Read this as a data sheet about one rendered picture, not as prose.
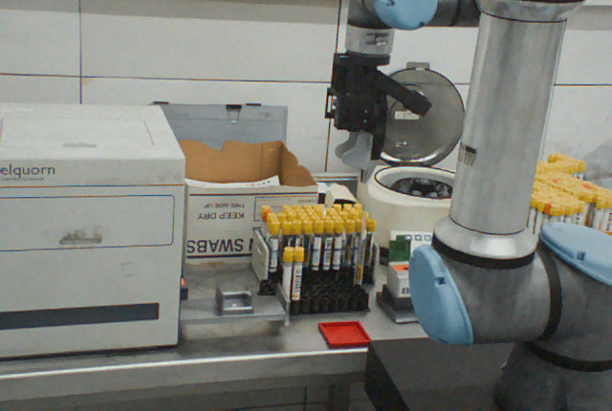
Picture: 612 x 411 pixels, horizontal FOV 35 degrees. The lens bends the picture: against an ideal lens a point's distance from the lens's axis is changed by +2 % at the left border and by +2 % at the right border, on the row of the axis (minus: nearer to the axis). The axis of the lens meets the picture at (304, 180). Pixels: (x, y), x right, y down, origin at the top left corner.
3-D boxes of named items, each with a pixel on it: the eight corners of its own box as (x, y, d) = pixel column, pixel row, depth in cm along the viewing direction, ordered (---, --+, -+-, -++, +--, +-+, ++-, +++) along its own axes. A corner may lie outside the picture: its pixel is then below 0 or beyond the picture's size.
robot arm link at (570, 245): (645, 360, 114) (671, 257, 109) (540, 366, 111) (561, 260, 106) (588, 308, 125) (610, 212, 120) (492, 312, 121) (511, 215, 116)
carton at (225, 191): (182, 266, 168) (185, 185, 163) (162, 209, 194) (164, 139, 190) (316, 261, 175) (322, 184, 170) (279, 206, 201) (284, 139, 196)
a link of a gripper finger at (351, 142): (329, 176, 156) (335, 122, 153) (362, 175, 157) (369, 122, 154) (335, 183, 153) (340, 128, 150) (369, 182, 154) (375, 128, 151)
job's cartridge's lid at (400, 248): (390, 235, 156) (389, 234, 157) (388, 263, 157) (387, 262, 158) (412, 234, 158) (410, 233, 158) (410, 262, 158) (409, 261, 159)
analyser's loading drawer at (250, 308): (153, 334, 140) (155, 301, 138) (148, 313, 146) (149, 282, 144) (289, 325, 145) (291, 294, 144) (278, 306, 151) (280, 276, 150)
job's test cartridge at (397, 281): (395, 309, 155) (399, 273, 153) (384, 296, 159) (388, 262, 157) (418, 308, 156) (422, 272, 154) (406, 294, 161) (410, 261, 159)
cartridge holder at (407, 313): (395, 323, 153) (398, 303, 152) (375, 298, 162) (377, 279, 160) (426, 321, 155) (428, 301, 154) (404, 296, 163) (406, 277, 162)
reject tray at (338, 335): (330, 348, 144) (330, 343, 144) (317, 327, 150) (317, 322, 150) (372, 345, 146) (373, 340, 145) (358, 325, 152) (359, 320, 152)
